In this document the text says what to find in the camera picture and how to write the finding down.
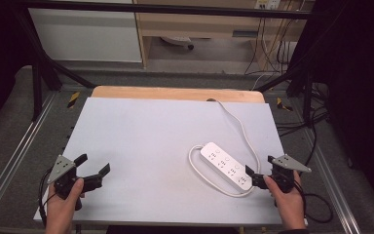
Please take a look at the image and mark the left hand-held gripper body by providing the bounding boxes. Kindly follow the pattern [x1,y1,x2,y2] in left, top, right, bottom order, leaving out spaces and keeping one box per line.
[47,155,86,200]

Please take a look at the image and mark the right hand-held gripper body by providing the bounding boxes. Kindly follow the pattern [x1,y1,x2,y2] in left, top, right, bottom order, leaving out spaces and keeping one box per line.
[266,154,313,194]

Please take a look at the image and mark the white power strip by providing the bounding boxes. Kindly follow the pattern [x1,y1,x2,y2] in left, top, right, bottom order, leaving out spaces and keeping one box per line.
[200,141,254,193]

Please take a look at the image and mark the person's right hand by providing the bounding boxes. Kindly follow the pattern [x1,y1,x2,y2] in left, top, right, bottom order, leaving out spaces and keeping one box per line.
[263,171,309,231]

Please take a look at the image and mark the person's left hand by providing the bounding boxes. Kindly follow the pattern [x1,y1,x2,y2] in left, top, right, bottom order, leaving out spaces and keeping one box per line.
[44,178,87,234]

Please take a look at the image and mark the black metal stand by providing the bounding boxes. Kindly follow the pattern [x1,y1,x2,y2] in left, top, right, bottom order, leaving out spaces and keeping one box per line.
[256,19,325,128]
[13,6,96,122]

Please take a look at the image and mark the wooden board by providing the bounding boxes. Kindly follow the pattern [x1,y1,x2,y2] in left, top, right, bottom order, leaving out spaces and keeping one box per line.
[91,85,266,104]

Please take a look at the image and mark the white cabinet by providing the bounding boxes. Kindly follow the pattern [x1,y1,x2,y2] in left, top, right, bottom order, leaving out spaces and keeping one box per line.
[28,8,143,63]

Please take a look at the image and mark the chair base with caster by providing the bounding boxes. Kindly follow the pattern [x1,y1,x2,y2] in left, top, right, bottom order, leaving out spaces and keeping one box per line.
[160,35,196,52]

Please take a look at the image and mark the wooden desk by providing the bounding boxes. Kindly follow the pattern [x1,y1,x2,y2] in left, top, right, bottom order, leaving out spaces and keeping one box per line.
[132,0,316,69]

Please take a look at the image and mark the black metal crossbar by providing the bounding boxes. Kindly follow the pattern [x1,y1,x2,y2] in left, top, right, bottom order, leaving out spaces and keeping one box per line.
[13,0,316,20]

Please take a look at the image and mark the white power strip cable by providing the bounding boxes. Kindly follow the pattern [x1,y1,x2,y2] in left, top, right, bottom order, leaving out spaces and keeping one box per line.
[188,97,262,199]

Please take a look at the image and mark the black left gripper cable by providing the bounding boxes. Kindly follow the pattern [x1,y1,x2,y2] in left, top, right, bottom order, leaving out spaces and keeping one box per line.
[38,167,57,227]

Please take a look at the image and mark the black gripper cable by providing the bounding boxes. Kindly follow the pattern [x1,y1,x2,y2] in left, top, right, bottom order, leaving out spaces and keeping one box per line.
[38,167,57,227]
[293,179,335,224]

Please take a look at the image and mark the aluminium rail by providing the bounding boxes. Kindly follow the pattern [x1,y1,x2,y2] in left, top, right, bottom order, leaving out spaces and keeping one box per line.
[301,128,363,234]
[0,92,57,222]

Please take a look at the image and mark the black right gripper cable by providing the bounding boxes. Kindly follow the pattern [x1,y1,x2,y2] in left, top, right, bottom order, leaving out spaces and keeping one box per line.
[293,179,335,224]

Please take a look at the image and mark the black floor cables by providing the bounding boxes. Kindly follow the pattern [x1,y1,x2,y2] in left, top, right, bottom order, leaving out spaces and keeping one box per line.
[272,82,330,137]

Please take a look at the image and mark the bundle of hanging cables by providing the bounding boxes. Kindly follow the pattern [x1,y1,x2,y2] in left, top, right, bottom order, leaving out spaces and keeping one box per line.
[244,13,306,91]

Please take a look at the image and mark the white wall socket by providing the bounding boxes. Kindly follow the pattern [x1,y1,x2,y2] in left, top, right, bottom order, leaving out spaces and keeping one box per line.
[254,0,281,11]

